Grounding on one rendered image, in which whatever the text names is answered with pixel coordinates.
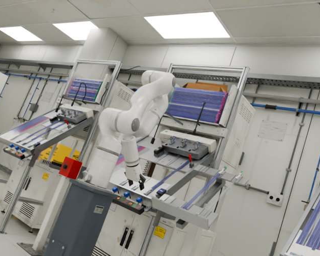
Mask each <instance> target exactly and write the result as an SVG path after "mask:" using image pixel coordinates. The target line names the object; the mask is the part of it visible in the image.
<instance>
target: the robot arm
mask: <svg viewBox="0 0 320 256"><path fill-rule="evenodd" d="M141 80H142V84H143V86H141V87H140V88H139V89H138V90H137V91H136V92H135V93H134V94H133V95H132V97H131V99H130V107H131V109H130V110H128V111H125V110H121V109H116V108H106V109H105V110H103V111H102V112H101V114H100V116H99V127H100V132H101V139H100V142H99V145H98V147H97V150H96V152H95V155H94V157H93V160H92V162H91V165H90V167H89V170H88V172H87V175H86V176H85V178H84V179H85V180H82V179H81V178H78V179H77V181H78V182H80V183H82V184H85V185H87V186H90V187H93V188H95V189H98V190H101V191H105V192H107V193H113V191H112V189H107V186H108V184H109V181H110V178H111V176H112V173H113V171H114V168H115V165H116V163H117V160H118V158H119V155H120V154H122V155H123V156H124V161H125V172H124V174H125V176H126V177H127V180H128V182H129V186H131V185H133V181H135V182H139V184H140V185H139V187H140V190H143V189H144V182H145V180H146V178H145V177H143V175H142V170H141V167H140V164H139V162H140V161H139V155H138V149H137V143H136V138H138V137H145V136H148V135H149V134H150V133H151V132H152V130H153V129H154V127H155V126H156V125H157V123H158V122H159V120H160V119H161V117H162V116H163V114H164V113H165V111H166V110H167V108H168V104H169V101H168V96H167V93H169V92H170V91H171V90H172V89H173V88H174V87H175V85H176V79H175V77H174V75H173V74H171V73H167V72H161V71H153V70H148V71H145V72H144V73H143V75H142V78H141ZM152 100H153V104H152V106H151V107H150V109H149V110H148V111H147V113H146V114H145V116H144V117H143V119H142V120H141V118H142V114H143V111H144V109H145V108H146V106H147V105H148V104H149V103H150V102H151V101H152ZM115 132H119V133H121V135H120V136H119V137H118V138H117V139H116V137H115ZM140 180H141V181H142V182H140Z"/></svg>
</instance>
